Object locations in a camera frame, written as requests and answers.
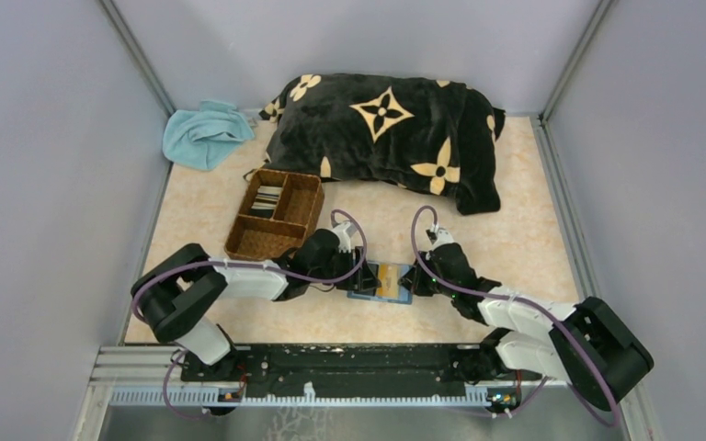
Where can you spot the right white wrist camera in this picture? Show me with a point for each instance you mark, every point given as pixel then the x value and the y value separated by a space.
pixel 439 236

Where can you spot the black pillow with tan flowers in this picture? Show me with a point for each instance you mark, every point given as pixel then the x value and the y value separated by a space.
pixel 433 137

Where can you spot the aluminium front rail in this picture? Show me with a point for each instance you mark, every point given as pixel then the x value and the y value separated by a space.
pixel 150 374

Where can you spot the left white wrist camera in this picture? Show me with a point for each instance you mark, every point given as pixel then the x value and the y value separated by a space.
pixel 344 232

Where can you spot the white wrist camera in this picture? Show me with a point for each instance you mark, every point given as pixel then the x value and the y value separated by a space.
pixel 439 236
pixel 344 232

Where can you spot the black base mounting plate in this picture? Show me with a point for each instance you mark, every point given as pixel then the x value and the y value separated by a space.
pixel 351 371

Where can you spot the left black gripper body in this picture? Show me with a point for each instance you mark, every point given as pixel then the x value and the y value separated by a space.
pixel 341 264

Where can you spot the teal leather card holder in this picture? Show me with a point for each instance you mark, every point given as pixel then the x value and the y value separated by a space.
pixel 405 298

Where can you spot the gold striped credit card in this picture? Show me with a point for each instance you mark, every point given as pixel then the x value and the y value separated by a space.
pixel 389 276

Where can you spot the woven brown divided basket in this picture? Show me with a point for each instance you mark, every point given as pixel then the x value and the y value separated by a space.
pixel 258 235

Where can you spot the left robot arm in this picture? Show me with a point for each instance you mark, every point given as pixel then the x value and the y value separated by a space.
pixel 174 298

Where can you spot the light blue cloth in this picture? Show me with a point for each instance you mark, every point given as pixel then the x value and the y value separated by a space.
pixel 201 139

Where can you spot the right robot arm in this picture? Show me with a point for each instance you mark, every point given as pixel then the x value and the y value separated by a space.
pixel 584 344

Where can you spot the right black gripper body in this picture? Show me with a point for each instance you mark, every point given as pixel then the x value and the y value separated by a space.
pixel 424 284

